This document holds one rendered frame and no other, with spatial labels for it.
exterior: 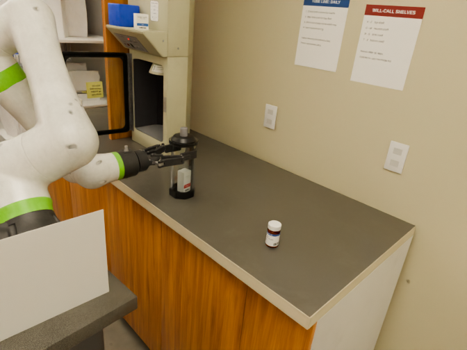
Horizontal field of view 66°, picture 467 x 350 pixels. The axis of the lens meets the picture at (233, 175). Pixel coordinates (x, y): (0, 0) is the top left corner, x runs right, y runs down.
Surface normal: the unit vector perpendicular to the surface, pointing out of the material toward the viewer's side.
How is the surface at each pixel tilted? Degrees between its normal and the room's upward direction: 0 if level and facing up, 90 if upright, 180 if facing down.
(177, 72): 90
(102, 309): 0
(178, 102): 90
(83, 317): 0
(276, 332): 90
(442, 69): 90
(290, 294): 0
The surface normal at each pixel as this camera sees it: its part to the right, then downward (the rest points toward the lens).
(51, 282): 0.69, 0.35
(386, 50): -0.71, 0.23
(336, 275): 0.09, -0.91
